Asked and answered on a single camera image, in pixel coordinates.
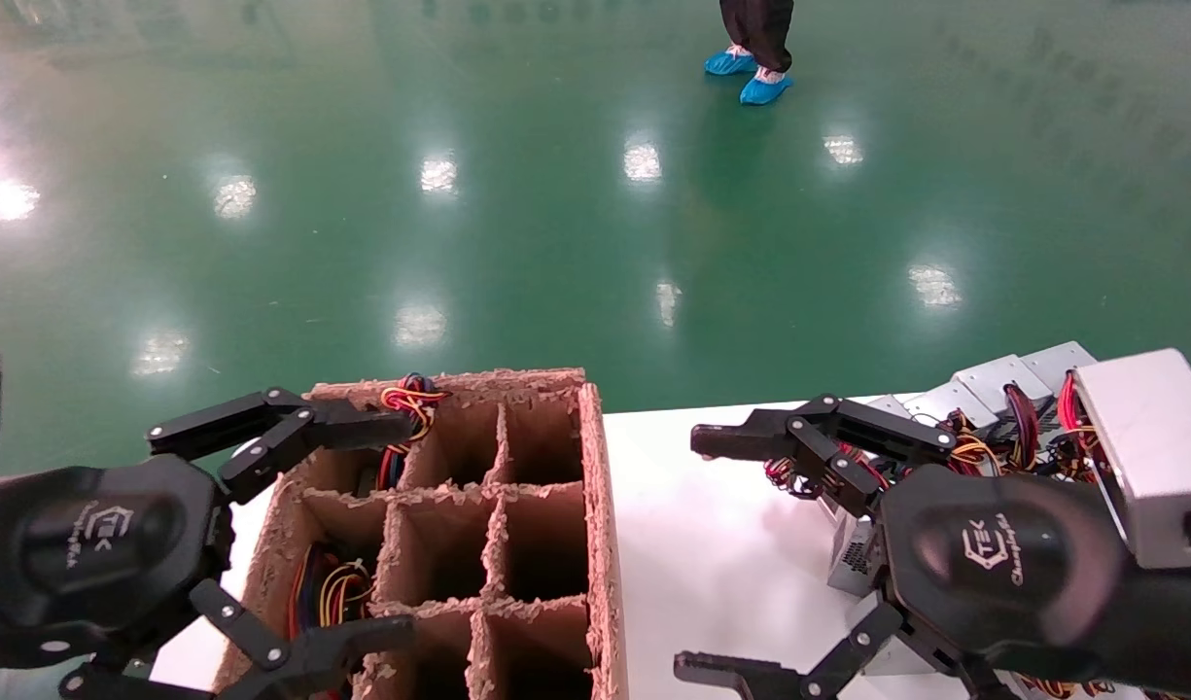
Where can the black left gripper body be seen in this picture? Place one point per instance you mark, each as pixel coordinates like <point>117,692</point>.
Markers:
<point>89,554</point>

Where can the blue shoe cover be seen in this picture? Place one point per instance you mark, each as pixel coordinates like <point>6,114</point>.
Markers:
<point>765,91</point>
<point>729,64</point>

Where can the silver power supply unit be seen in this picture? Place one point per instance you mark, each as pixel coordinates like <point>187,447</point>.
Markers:
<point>1003,374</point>
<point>1062,358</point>
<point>945,401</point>

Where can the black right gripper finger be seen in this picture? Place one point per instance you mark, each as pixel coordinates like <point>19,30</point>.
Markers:
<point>749,673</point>
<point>749,439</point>

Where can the silver power supply with vent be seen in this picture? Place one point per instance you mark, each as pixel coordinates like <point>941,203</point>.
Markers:
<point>853,559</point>

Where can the person legs dark trousers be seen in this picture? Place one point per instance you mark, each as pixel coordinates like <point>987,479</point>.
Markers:
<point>760,29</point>

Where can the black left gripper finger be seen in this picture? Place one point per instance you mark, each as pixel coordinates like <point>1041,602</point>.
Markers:
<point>362,637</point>
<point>352,426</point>

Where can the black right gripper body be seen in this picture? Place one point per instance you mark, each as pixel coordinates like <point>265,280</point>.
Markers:
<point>989,554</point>

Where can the brown cardboard divider box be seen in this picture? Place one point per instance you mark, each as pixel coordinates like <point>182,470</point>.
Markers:
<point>600,544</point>

